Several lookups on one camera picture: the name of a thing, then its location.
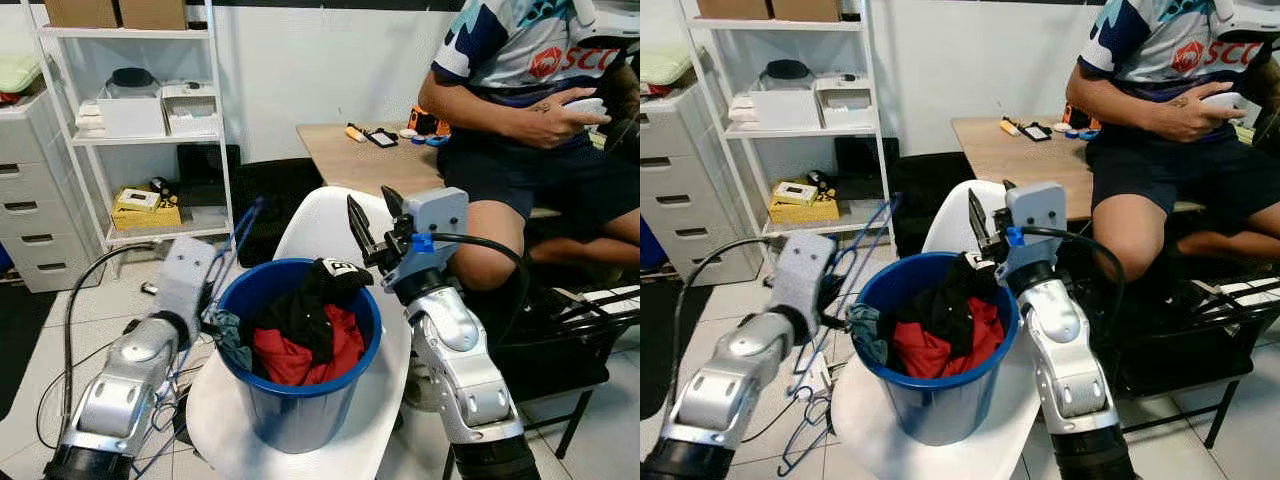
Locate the black t-shirt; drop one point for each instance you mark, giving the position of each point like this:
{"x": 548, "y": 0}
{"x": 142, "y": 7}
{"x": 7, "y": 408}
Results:
{"x": 940, "y": 310}
{"x": 300, "y": 320}

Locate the white controller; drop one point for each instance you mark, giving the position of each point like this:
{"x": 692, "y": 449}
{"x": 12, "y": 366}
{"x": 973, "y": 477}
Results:
{"x": 1225, "y": 100}
{"x": 590, "y": 105}

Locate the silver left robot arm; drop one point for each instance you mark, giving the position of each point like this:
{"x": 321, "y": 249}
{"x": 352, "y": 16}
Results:
{"x": 720, "y": 400}
{"x": 110, "y": 400}

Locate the person right forearm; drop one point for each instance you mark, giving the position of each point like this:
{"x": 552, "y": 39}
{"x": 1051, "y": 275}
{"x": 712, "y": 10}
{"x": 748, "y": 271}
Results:
{"x": 1120, "y": 105}
{"x": 480, "y": 112}

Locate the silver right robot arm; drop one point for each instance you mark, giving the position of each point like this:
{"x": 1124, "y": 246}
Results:
{"x": 1070, "y": 370}
{"x": 460, "y": 360}

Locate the person right hand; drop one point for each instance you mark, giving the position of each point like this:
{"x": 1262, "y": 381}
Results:
{"x": 1195, "y": 122}
{"x": 560, "y": 128}

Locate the white plastic chair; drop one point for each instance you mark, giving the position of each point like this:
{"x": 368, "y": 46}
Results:
{"x": 320, "y": 220}
{"x": 960, "y": 215}

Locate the teal grey garment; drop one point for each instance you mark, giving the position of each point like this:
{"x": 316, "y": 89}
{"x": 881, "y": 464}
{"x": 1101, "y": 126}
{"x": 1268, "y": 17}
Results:
{"x": 228, "y": 340}
{"x": 870, "y": 335}

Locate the wooden table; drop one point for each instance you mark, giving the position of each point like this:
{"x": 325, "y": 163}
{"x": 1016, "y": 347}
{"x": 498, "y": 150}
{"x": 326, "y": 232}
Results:
{"x": 340, "y": 165}
{"x": 1000, "y": 160}

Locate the yellow marker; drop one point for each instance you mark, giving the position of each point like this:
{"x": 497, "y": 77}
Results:
{"x": 356, "y": 132}
{"x": 1010, "y": 127}

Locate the black phone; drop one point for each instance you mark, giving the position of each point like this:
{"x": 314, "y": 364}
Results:
{"x": 1035, "y": 132}
{"x": 381, "y": 138}

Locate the red garment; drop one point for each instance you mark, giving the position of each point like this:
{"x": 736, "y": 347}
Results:
{"x": 285, "y": 360}
{"x": 925, "y": 355}

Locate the orange black device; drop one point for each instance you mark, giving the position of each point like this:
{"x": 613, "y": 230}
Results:
{"x": 425, "y": 122}
{"x": 1080, "y": 115}

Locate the yellow box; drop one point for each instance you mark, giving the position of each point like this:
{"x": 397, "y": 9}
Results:
{"x": 800, "y": 205}
{"x": 145, "y": 212}

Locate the black square box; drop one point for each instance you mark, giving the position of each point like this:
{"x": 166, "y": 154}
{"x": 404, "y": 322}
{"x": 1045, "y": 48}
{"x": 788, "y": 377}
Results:
{"x": 205, "y": 170}
{"x": 865, "y": 165}

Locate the seated person in jersey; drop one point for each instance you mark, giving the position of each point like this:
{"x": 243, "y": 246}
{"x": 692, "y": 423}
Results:
{"x": 1170, "y": 165}
{"x": 520, "y": 170}

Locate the blue plastic bucket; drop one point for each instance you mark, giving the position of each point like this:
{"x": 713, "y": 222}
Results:
{"x": 940, "y": 410}
{"x": 300, "y": 420}

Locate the black floor mat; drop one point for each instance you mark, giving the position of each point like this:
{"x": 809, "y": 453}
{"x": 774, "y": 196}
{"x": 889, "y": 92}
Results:
{"x": 20, "y": 340}
{"x": 660, "y": 340}

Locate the white storage box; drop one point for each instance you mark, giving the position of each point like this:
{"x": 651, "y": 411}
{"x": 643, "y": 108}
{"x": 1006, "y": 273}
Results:
{"x": 845, "y": 103}
{"x": 190, "y": 110}

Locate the white drawer cabinet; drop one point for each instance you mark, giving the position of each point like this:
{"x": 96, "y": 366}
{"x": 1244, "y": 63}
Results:
{"x": 690, "y": 190}
{"x": 40, "y": 200}

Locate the black metal stand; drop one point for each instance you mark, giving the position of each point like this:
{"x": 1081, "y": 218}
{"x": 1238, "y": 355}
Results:
{"x": 1190, "y": 340}
{"x": 560, "y": 350}

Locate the white container black lid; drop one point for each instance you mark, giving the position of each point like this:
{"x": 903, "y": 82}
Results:
{"x": 130, "y": 115}
{"x": 785, "y": 105}

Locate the stack of white items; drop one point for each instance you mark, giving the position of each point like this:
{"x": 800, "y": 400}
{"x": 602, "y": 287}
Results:
{"x": 740, "y": 112}
{"x": 90, "y": 120}

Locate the brown cardboard box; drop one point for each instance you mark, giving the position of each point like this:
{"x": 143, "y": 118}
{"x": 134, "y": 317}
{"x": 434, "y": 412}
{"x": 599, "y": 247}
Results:
{"x": 730, "y": 8}
{"x": 805, "y": 8}
{"x": 80, "y": 12}
{"x": 152, "y": 12}

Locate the white metal shelf unit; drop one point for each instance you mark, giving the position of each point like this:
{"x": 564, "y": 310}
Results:
{"x": 790, "y": 25}
{"x": 150, "y": 32}

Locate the white VR headset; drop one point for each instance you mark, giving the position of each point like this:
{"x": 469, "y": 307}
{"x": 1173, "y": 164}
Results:
{"x": 1250, "y": 15}
{"x": 610, "y": 20}

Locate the green cushion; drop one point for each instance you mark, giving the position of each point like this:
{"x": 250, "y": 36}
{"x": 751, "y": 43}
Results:
{"x": 662, "y": 65}
{"x": 20, "y": 72}

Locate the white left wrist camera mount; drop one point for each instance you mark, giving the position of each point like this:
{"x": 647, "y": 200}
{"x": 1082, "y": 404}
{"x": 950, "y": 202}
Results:
{"x": 185, "y": 280}
{"x": 803, "y": 275}

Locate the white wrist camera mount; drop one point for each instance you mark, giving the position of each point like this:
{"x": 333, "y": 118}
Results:
{"x": 803, "y": 275}
{"x": 185, "y": 280}
{"x": 1040, "y": 215}
{"x": 430, "y": 225}

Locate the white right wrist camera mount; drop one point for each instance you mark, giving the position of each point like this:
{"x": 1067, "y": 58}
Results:
{"x": 1040, "y": 215}
{"x": 430, "y": 225}

